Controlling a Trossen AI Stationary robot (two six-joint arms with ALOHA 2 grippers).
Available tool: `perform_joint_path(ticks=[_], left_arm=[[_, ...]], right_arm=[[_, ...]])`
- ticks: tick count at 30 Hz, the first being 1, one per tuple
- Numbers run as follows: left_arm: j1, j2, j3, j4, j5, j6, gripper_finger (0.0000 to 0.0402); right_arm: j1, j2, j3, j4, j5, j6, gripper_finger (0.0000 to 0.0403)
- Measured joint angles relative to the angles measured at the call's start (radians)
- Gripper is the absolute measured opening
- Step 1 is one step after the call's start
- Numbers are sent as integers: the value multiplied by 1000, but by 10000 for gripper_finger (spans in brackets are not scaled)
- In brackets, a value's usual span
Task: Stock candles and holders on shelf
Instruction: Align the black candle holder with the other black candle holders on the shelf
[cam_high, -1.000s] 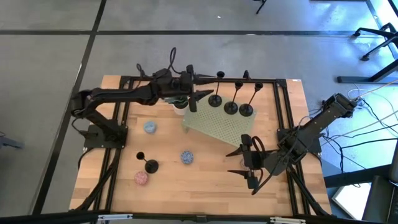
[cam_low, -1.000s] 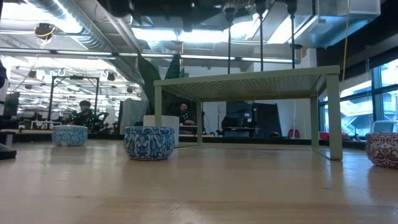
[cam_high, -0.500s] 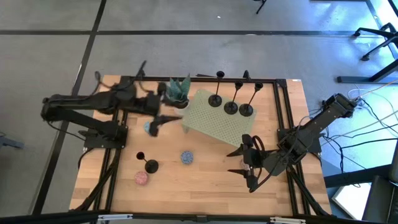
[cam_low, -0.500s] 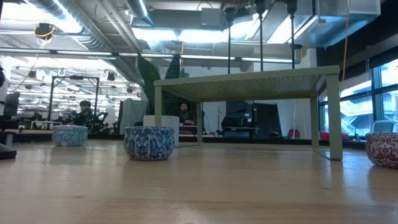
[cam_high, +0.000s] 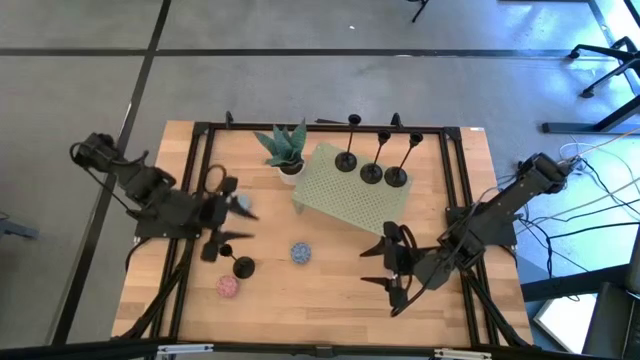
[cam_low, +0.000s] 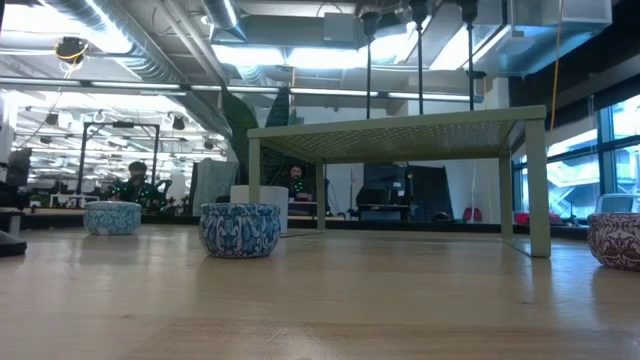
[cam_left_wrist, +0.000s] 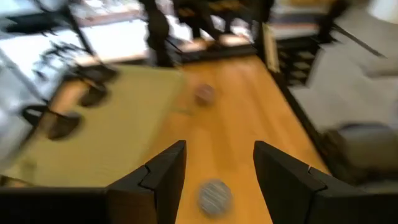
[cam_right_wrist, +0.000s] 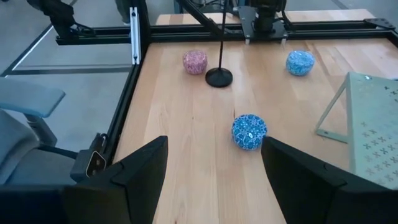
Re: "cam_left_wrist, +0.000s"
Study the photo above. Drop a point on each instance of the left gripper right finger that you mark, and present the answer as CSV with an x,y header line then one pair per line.
x,y
289,193

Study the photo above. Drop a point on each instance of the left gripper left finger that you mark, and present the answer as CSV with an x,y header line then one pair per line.
x,y
155,193

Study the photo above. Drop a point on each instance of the blue speckled ball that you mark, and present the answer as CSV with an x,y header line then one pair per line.
x,y
215,198

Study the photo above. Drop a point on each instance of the green perforated metal shelf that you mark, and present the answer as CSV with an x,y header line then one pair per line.
x,y
124,124

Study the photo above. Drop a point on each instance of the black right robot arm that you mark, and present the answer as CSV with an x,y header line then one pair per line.
x,y
158,31

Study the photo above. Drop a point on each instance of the black candle holder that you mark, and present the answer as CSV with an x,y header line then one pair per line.
x,y
63,126

